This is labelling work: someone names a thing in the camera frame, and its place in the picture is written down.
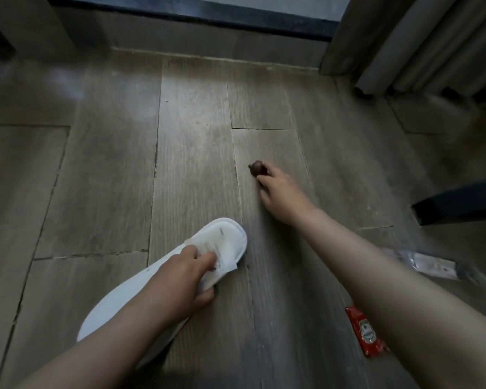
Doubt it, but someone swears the person's right hand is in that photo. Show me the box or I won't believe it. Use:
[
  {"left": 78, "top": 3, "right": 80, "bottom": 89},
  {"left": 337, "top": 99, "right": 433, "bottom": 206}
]
[{"left": 256, "top": 161, "right": 317, "bottom": 225}]

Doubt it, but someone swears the person's left hand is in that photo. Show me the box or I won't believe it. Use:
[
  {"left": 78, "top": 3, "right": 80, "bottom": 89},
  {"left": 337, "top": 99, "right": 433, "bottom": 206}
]
[{"left": 141, "top": 244, "right": 218, "bottom": 325}]

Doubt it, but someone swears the white paper receipt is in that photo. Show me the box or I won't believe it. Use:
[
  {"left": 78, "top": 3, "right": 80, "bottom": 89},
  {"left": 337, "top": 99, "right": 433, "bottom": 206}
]
[{"left": 183, "top": 229, "right": 239, "bottom": 290}]

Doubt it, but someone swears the person's left forearm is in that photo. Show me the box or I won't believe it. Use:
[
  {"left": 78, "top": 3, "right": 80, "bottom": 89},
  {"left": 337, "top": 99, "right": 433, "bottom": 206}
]
[{"left": 14, "top": 297, "right": 179, "bottom": 389}]

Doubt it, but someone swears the person's right forearm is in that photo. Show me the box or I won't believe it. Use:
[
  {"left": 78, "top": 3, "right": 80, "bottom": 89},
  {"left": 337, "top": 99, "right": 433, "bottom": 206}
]
[{"left": 296, "top": 208, "right": 486, "bottom": 389}]

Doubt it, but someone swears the white slipper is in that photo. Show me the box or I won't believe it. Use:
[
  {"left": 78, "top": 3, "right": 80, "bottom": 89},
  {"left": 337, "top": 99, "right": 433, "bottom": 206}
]
[{"left": 76, "top": 218, "right": 248, "bottom": 369}]

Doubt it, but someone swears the red sauce packet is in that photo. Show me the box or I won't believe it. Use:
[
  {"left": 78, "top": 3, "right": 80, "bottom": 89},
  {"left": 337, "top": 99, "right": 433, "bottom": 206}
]
[{"left": 345, "top": 305, "right": 390, "bottom": 358}]

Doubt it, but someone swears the clear plastic wrapper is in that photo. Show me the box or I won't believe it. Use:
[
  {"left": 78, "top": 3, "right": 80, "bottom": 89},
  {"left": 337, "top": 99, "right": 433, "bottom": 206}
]
[{"left": 382, "top": 248, "right": 486, "bottom": 288}]

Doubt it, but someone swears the dark furniture leg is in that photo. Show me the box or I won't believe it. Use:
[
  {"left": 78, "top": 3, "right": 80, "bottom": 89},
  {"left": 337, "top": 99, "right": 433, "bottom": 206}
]
[{"left": 411, "top": 176, "right": 486, "bottom": 226}]

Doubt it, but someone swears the grey curtain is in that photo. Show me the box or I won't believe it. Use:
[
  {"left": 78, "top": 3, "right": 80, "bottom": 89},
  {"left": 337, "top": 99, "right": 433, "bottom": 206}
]
[{"left": 319, "top": 0, "right": 486, "bottom": 99}]

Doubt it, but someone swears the dark window frame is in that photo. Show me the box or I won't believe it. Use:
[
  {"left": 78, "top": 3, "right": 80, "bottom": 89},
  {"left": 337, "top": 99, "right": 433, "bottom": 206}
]
[{"left": 46, "top": 0, "right": 351, "bottom": 42}]

